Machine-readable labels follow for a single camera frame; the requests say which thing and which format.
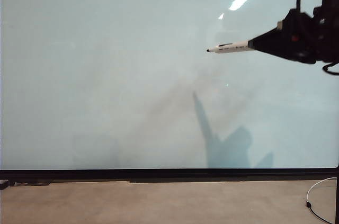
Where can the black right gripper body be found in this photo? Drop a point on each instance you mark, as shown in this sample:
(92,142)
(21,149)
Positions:
(312,38)

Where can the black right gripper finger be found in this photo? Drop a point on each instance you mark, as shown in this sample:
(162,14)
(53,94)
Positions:
(278,49)
(275,36)

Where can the white marker pen black tip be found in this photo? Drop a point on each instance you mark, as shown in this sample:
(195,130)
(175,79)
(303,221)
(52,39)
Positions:
(230,47)

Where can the long black pen tray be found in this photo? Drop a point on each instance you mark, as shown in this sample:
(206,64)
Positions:
(201,180)

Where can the short black tray piece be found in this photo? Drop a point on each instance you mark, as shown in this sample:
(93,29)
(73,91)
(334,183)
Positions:
(34,183)

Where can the small black box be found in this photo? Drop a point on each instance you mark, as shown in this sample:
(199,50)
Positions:
(3,184)

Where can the black whiteboard stand post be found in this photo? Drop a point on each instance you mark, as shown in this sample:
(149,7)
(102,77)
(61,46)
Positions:
(338,197)

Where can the large whiteboard with black frame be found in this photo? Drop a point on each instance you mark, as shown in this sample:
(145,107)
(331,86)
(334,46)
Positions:
(106,75)

